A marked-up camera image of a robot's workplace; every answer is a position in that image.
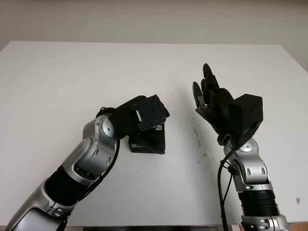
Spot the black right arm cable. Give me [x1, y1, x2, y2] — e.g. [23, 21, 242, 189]
[217, 141, 241, 231]

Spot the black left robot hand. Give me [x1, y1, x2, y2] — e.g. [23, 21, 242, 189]
[111, 94, 170, 141]

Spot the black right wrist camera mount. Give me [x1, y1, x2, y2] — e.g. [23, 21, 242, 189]
[228, 94, 264, 147]

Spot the black RealSense box lid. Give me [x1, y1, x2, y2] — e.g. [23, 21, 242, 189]
[128, 123, 167, 154]

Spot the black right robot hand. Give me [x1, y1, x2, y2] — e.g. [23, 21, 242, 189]
[192, 63, 234, 146]

